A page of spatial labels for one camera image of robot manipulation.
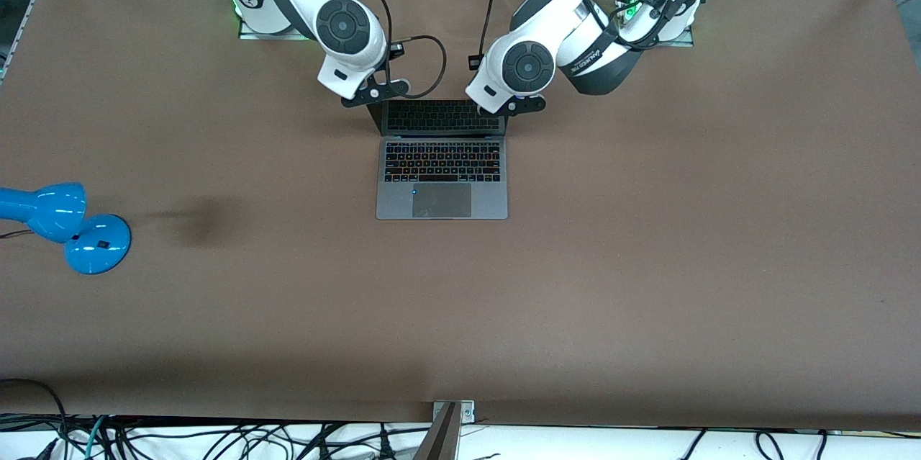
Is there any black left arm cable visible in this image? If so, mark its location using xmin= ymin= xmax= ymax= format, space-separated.
xmin=468 ymin=0 xmax=548 ymax=73

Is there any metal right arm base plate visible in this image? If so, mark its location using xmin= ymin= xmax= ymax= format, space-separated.
xmin=238 ymin=0 xmax=319 ymax=42

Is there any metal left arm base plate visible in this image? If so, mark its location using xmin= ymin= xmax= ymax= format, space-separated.
xmin=613 ymin=0 xmax=696 ymax=48

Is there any teal floor cable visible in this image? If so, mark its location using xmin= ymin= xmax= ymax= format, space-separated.
xmin=83 ymin=415 xmax=110 ymax=460

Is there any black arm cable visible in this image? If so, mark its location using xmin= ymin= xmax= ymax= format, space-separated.
xmin=468 ymin=0 xmax=548 ymax=73
xmin=358 ymin=0 xmax=448 ymax=100

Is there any grey laptop with black keyboard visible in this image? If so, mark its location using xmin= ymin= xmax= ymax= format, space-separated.
xmin=366 ymin=99 xmax=509 ymax=221

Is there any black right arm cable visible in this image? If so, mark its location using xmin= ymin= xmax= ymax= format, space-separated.
xmin=358 ymin=0 xmax=448 ymax=100

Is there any thick black looped floor cable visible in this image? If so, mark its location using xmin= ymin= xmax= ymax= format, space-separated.
xmin=0 ymin=378 xmax=71 ymax=460

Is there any blue desk lamp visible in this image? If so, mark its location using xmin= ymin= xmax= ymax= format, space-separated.
xmin=0 ymin=182 xmax=133 ymax=276

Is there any metal table edge bracket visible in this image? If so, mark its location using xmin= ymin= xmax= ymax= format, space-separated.
xmin=432 ymin=400 xmax=476 ymax=424

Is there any grey metal support beam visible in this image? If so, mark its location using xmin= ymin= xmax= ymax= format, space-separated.
xmin=413 ymin=402 xmax=463 ymax=460

